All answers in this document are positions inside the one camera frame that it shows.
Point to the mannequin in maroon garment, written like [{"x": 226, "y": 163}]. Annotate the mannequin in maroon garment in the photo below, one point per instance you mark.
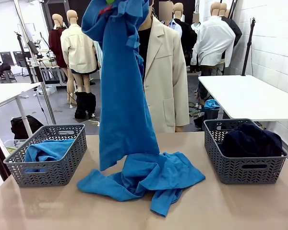
[{"x": 55, "y": 43}]

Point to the person's left hand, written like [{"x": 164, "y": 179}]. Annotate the person's left hand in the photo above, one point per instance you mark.
[{"x": 179, "y": 129}]

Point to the person's left forearm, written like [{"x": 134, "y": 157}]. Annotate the person's left forearm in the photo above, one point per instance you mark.
[{"x": 182, "y": 110}]

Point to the mannequin in black jacket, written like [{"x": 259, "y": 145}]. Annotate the mannequin in black jacket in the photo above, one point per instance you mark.
[{"x": 235, "y": 31}]

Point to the grey plastic woven basket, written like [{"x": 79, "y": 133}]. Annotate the grey plastic woven basket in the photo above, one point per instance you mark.
[
  {"x": 242, "y": 172},
  {"x": 50, "y": 177}
]

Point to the person in beige coat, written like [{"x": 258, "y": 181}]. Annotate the person in beige coat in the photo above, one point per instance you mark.
[{"x": 165, "y": 72}]

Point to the mannequin in black coat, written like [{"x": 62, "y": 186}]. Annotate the mannequin in black coat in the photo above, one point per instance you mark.
[{"x": 188, "y": 40}]

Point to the black lowered trousers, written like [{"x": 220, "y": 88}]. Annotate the black lowered trousers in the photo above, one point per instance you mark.
[{"x": 81, "y": 103}]

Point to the clear box with green contents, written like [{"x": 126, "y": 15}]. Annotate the clear box with green contents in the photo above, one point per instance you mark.
[{"x": 10, "y": 148}]

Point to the mannequin in cream jacket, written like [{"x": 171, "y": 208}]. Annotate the mannequin in cream jacket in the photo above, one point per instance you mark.
[{"x": 78, "y": 48}]

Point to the white rectangular table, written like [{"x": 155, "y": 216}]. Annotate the white rectangular table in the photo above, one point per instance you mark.
[
  {"x": 4, "y": 92},
  {"x": 242, "y": 95}
]

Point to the black bag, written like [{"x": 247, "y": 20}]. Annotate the black bag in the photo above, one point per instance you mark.
[{"x": 24, "y": 127}]

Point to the blue cotton top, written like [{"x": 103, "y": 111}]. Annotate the blue cotton top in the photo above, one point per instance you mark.
[
  {"x": 48, "y": 151},
  {"x": 158, "y": 175}
]

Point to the dark brown frame bar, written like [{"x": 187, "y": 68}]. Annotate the dark brown frame bar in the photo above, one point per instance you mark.
[{"x": 0, "y": 155}]

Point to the blue garment with belt loops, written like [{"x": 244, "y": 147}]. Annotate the blue garment with belt loops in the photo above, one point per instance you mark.
[{"x": 124, "y": 95}]

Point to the black monitor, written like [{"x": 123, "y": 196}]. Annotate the black monitor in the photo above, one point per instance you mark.
[
  {"x": 20, "y": 57},
  {"x": 7, "y": 58}
]

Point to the black stand with camera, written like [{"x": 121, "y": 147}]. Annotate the black stand with camera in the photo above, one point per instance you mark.
[{"x": 33, "y": 49}]

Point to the mannequin in teal fleece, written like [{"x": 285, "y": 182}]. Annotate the mannequin in teal fleece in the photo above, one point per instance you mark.
[{"x": 98, "y": 55}]

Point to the black tripod stand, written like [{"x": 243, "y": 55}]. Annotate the black tripod stand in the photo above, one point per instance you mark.
[{"x": 249, "y": 48}]

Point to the mannequin in light blue shirt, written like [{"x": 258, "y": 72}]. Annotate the mannequin in light blue shirt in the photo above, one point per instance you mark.
[{"x": 175, "y": 27}]

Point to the navy blue garment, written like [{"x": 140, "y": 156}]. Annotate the navy blue garment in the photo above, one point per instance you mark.
[{"x": 249, "y": 143}]

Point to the mannequin in white shirt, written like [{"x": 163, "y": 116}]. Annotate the mannequin in white shirt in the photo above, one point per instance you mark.
[{"x": 213, "y": 40}]

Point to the turquoise crumpled cloth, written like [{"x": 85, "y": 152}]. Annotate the turquoise crumpled cloth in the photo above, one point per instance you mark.
[{"x": 211, "y": 104}]

